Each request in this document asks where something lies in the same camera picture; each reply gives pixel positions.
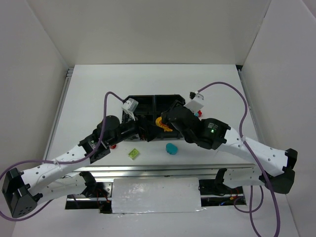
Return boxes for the lime green lego plate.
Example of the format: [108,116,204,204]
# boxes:
[128,148,140,160]

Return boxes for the white foil covered board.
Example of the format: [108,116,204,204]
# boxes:
[112,177,201,214]

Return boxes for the black four compartment tray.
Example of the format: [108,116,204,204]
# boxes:
[119,94,187,143]

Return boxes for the yellow rounded lego brick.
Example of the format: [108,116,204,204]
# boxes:
[155,117,173,132]

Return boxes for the teal rounded lego brick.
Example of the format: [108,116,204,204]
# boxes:
[165,143,178,155]

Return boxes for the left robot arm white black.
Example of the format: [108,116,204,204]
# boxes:
[1,116,161,221]

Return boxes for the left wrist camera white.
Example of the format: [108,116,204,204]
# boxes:
[121,98,139,120]

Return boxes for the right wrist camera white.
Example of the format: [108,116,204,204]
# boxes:
[184,91,204,114]

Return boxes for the red teal green lego stack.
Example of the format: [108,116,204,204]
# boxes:
[195,110,202,117]

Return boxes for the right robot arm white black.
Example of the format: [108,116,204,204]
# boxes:
[161,105,298,194]

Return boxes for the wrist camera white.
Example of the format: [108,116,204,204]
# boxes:
[184,91,204,114]
[121,98,139,120]

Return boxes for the aluminium frame rail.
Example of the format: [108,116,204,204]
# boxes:
[69,164,254,179]

